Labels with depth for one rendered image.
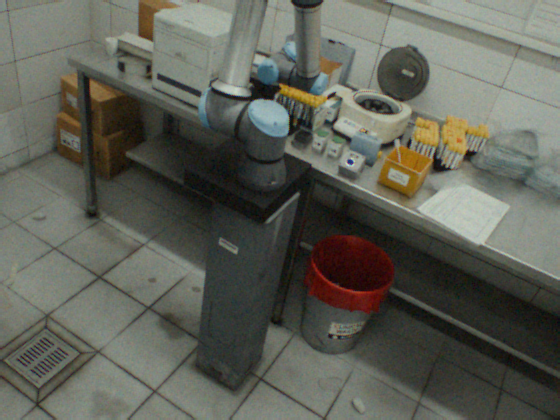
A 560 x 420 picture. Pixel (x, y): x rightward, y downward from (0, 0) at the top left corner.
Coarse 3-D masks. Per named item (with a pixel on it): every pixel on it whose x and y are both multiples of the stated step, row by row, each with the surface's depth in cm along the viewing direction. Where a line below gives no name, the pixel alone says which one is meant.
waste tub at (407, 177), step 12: (396, 156) 181; (408, 156) 178; (420, 156) 176; (384, 168) 171; (396, 168) 168; (408, 168) 166; (420, 168) 178; (384, 180) 173; (396, 180) 170; (408, 180) 168; (420, 180) 170; (408, 192) 170
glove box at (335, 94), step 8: (336, 88) 216; (344, 88) 218; (328, 96) 211; (336, 96) 211; (344, 96) 207; (328, 104) 202; (336, 104) 203; (328, 112) 201; (336, 112) 203; (328, 120) 203
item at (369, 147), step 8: (352, 136) 179; (360, 136) 178; (352, 144) 181; (360, 144) 179; (368, 144) 178; (376, 144) 177; (360, 152) 181; (368, 152) 180; (376, 152) 178; (368, 160) 181; (376, 160) 186
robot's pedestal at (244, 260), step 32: (224, 224) 158; (256, 224) 151; (288, 224) 166; (224, 256) 165; (256, 256) 157; (224, 288) 173; (256, 288) 166; (224, 320) 182; (256, 320) 182; (224, 352) 191; (256, 352) 203; (224, 384) 202
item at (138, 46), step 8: (120, 40) 228; (128, 40) 231; (136, 40) 232; (144, 40) 231; (120, 48) 229; (128, 48) 227; (136, 48) 225; (144, 48) 224; (152, 48) 228; (144, 56) 224; (152, 56) 223
